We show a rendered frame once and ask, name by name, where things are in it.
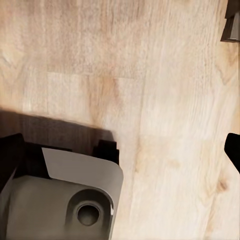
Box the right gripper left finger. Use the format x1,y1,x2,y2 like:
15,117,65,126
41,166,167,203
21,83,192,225
0,133,26,193

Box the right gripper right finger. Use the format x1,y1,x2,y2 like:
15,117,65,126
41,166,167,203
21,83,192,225
224,132,240,173

